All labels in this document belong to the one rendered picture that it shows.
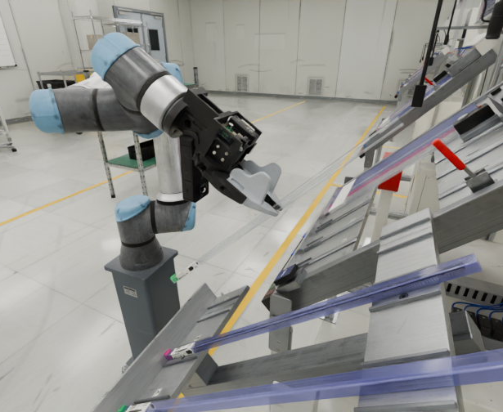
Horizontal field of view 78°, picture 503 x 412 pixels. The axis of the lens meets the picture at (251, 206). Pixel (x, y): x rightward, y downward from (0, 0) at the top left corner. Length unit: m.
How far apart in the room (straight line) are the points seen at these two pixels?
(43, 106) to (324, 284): 0.61
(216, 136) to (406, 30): 8.99
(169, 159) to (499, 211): 0.81
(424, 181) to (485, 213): 1.53
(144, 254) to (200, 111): 0.74
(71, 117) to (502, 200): 0.68
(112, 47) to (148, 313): 0.92
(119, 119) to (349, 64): 9.02
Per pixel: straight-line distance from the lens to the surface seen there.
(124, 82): 0.51
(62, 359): 1.74
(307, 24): 9.80
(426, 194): 2.11
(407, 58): 9.33
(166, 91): 0.48
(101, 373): 1.62
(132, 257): 1.13
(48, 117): 0.63
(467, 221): 0.57
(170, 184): 1.02
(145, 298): 1.18
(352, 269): 0.63
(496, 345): 0.92
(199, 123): 0.47
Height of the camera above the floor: 1.22
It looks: 26 degrees down
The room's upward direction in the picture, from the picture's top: straight up
